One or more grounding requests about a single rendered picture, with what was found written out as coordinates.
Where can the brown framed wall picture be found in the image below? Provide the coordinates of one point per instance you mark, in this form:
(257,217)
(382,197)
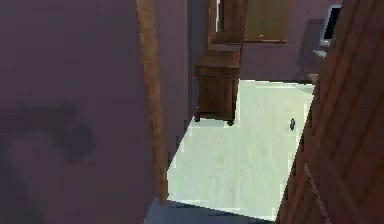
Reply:
(266,20)

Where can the brown wooden room door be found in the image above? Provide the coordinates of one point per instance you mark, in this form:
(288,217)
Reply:
(346,133)

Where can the small dark round object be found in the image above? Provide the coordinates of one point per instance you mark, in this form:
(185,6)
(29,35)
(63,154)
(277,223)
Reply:
(292,124)

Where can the dark brown wooden cabinet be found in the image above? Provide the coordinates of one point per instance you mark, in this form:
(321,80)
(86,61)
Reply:
(216,86)

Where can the brown wooden door frame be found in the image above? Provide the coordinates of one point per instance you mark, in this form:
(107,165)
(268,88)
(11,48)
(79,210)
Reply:
(153,100)

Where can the grey open laptop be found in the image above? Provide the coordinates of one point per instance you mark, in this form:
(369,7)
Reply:
(330,26)

